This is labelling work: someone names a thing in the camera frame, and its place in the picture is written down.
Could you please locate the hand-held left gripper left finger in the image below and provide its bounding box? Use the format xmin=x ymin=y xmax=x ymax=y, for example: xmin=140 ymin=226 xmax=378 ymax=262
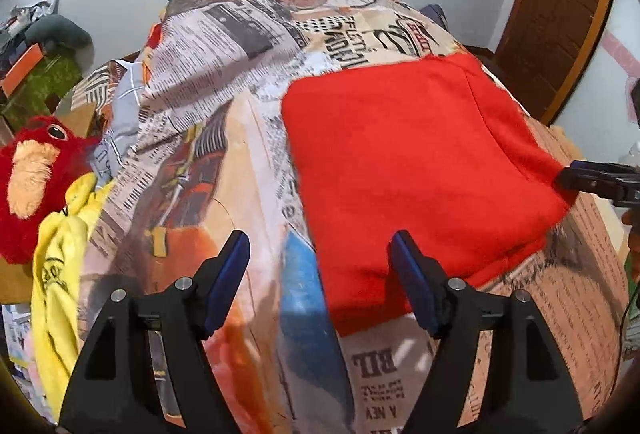
xmin=57 ymin=230 xmax=251 ymax=434

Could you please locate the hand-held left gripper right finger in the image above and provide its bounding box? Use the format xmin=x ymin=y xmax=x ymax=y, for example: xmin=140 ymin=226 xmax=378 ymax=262
xmin=390 ymin=230 xmax=586 ymax=434

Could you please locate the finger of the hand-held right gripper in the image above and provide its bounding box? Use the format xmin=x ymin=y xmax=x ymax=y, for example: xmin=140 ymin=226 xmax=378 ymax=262
xmin=570 ymin=160 xmax=640 ymax=179
xmin=556 ymin=168 xmax=640 ymax=209

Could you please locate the red garment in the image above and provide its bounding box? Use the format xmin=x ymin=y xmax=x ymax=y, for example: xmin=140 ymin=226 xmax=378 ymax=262
xmin=280 ymin=54 xmax=578 ymax=337

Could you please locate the person's right hand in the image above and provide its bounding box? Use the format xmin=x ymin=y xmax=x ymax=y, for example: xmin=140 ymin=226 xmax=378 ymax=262
xmin=622 ymin=209 xmax=640 ymax=282

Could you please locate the brown wooden door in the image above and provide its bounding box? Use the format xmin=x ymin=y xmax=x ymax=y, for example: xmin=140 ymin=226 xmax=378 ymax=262
xmin=492 ymin=0 xmax=621 ymax=125

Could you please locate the printed newspaper-pattern blanket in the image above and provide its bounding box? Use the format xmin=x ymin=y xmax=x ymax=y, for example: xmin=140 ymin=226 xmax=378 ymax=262
xmin=70 ymin=0 xmax=628 ymax=434

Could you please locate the yellow cloth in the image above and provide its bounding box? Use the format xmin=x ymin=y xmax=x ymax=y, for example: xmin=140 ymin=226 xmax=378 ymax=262
xmin=31 ymin=174 xmax=113 ymax=415

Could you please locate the red plush toy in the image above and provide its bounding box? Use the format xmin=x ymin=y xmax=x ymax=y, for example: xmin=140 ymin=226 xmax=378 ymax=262
xmin=0 ymin=115 xmax=101 ymax=265

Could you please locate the purple backpack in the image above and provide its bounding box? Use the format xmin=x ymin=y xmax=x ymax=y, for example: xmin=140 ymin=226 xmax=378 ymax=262
xmin=420 ymin=4 xmax=448 ymax=29

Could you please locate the green cloth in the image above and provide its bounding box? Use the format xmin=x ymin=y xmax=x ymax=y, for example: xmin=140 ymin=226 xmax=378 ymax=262
xmin=5 ymin=58 xmax=83 ymax=125

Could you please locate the orange box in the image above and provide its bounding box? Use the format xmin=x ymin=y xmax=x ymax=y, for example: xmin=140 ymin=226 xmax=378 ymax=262
xmin=0 ymin=44 xmax=46 ymax=97

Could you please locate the grey plastic bag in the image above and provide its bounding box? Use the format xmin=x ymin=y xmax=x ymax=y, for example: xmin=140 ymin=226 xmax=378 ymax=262
xmin=0 ymin=0 xmax=61 ymax=45

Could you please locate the pink wall decoration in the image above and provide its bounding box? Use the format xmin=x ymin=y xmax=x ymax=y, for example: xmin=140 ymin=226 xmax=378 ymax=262
xmin=602 ymin=31 xmax=640 ymax=77

